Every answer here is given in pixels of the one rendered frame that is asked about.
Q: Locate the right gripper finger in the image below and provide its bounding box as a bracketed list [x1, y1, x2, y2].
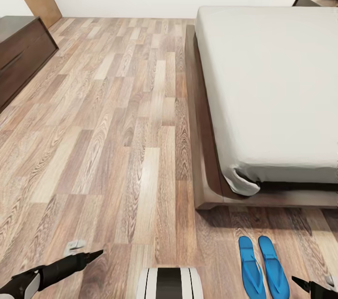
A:
[292, 276, 312, 292]

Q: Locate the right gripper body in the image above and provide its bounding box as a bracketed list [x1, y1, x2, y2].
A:
[311, 281, 338, 299]

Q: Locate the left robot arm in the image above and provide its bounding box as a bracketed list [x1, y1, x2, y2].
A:
[0, 240, 103, 299]

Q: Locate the sandal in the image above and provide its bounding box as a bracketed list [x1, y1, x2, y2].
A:
[258, 236, 290, 299]
[238, 236, 266, 299]

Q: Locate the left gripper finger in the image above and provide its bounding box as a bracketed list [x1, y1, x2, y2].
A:
[84, 250, 103, 267]

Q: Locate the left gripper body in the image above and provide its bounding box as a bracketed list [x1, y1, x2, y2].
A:
[55, 253, 85, 283]

